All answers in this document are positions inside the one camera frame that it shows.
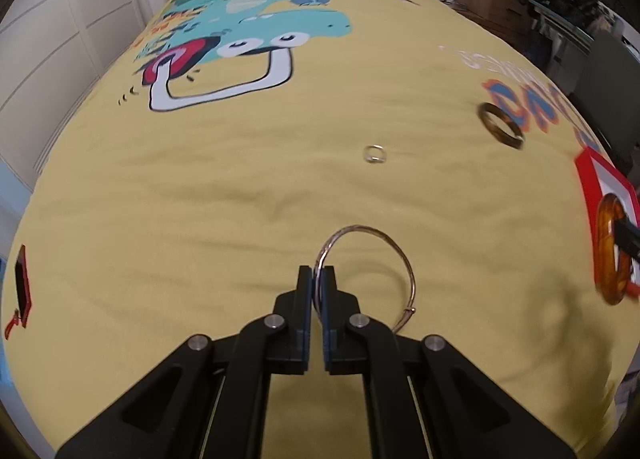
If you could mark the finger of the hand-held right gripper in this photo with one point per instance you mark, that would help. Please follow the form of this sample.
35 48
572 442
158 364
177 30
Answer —
627 234

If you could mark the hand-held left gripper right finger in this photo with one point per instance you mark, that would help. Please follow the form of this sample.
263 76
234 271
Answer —
327 299

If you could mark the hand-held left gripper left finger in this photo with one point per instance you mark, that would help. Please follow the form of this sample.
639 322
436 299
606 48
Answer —
306 299

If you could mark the amber bangle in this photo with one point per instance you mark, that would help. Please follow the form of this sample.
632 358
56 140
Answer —
611 249

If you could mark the red cardboard box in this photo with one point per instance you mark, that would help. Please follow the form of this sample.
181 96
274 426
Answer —
607 174

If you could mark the yellow printed blanket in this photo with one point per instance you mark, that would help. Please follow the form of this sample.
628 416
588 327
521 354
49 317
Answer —
300 164

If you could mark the grey chair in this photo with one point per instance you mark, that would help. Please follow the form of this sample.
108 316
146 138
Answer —
612 74

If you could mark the dark brown bangle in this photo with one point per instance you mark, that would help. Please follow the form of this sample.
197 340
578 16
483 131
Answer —
501 128

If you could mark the red flat case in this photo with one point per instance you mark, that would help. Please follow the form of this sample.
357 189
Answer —
21 289

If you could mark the white wardrobe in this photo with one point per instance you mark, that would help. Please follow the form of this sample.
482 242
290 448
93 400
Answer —
55 34

